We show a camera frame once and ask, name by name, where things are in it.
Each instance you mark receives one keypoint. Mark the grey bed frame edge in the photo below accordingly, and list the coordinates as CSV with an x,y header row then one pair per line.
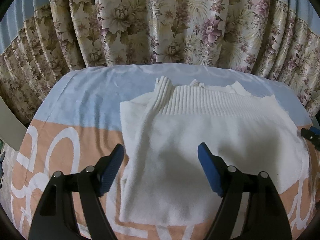
x,y
12,130

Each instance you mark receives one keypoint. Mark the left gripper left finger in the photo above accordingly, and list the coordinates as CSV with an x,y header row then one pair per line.
x,y
55,217

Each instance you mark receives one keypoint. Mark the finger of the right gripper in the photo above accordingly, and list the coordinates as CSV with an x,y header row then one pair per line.
x,y
314,138
314,129

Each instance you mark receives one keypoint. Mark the floral curtain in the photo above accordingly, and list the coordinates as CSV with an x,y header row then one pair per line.
x,y
43,40

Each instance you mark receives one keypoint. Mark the white knit sweater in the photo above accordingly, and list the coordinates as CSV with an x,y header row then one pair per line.
x,y
164,183

